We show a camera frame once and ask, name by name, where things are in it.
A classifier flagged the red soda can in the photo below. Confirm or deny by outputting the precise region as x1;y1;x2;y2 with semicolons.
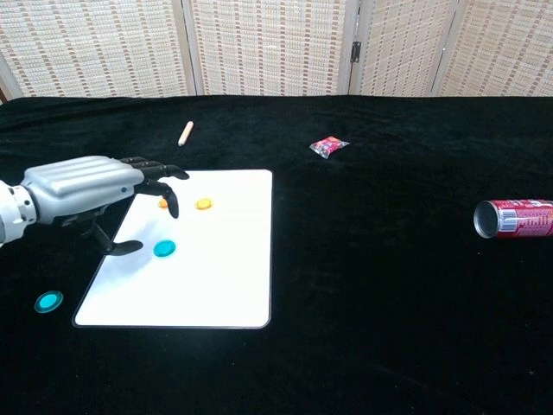
473;199;553;240

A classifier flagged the white rectangular board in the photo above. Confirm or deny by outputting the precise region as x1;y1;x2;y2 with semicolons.
71;169;274;330

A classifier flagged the teal round magnet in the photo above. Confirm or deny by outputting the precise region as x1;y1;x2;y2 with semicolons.
153;239;176;259
34;290;65;315

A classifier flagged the red candy packet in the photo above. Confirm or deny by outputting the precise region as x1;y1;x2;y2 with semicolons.
308;136;351;160

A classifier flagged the black velvet tablecloth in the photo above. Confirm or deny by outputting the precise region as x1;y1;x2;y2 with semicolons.
0;94;553;415

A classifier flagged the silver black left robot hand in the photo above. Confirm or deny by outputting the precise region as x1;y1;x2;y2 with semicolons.
21;155;190;257

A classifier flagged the bamboo folding screen panel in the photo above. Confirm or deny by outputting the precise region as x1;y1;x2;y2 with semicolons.
181;0;360;97
0;0;198;99
348;0;466;97
431;0;553;99

